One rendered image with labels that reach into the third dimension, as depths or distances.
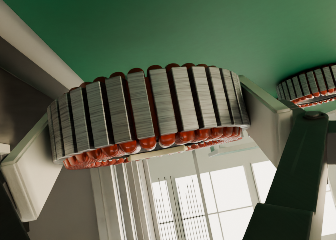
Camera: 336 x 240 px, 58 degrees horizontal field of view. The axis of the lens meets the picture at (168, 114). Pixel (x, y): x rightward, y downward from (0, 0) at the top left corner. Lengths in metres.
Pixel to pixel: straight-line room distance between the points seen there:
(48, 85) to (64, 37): 0.06
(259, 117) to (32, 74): 0.16
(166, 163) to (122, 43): 6.53
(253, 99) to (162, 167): 6.59
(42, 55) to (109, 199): 0.24
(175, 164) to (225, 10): 6.55
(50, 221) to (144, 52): 0.45
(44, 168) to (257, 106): 0.11
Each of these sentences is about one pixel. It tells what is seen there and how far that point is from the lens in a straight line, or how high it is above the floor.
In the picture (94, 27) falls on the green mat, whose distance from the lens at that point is 0.20.
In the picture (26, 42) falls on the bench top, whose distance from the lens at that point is 0.22.
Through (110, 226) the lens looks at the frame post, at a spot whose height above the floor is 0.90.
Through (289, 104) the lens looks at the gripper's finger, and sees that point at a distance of 0.16.
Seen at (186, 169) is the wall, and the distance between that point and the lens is 6.74.
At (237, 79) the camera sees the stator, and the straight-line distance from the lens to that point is 0.16.
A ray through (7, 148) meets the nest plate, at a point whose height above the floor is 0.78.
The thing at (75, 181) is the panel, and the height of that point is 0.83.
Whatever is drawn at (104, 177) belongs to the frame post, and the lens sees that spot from 0.43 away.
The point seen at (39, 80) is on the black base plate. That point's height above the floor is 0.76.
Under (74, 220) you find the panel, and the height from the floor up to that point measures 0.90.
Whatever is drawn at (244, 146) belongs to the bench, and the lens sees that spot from 3.33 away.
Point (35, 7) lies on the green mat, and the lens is 0.18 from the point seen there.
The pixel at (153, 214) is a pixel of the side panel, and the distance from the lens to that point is 0.85.
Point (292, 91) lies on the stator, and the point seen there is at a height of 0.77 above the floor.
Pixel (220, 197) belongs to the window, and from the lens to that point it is 6.82.
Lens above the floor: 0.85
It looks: 11 degrees down
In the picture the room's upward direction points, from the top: 169 degrees clockwise
